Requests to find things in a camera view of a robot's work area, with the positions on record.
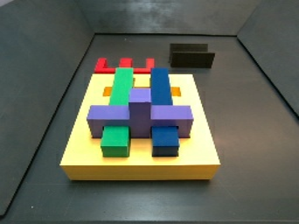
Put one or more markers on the red E-shaped block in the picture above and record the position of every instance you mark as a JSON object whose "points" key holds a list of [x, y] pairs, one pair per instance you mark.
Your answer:
{"points": [[102, 67]]}

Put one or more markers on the yellow base board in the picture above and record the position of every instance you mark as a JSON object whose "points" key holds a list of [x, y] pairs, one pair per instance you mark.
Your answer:
{"points": [[196, 163]]}

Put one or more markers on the purple cross block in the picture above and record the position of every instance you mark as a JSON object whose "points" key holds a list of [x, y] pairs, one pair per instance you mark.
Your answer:
{"points": [[141, 115]]}

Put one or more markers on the blue long block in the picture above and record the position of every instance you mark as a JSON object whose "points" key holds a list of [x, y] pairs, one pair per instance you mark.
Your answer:
{"points": [[165, 135]]}

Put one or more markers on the green long block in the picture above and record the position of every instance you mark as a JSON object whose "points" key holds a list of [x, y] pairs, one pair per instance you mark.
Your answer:
{"points": [[116, 140]]}

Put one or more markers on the black block holder stand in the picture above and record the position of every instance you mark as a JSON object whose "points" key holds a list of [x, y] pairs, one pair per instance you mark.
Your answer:
{"points": [[190, 55]]}

